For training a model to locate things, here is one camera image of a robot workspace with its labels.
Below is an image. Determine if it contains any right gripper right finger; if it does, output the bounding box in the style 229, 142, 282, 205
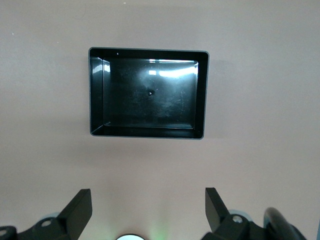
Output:
201, 187, 266, 240

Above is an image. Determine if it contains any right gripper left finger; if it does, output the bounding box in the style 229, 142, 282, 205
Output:
15, 188, 93, 240

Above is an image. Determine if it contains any black plastic box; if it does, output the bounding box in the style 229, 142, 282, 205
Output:
87, 46, 210, 140

